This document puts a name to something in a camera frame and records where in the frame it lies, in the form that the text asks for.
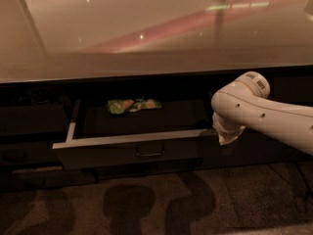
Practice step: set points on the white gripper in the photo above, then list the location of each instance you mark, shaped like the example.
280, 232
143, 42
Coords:
226, 130

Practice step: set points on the dark drawer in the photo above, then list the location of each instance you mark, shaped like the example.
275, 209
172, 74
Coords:
43, 178
26, 154
23, 120
179, 130

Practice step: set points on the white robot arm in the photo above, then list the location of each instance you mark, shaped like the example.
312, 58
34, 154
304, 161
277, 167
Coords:
243, 104

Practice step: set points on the dark cabinet door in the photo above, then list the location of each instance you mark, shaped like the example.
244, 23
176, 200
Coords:
254, 147

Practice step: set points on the green snack packet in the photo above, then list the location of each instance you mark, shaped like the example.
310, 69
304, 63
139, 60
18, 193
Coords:
124, 106

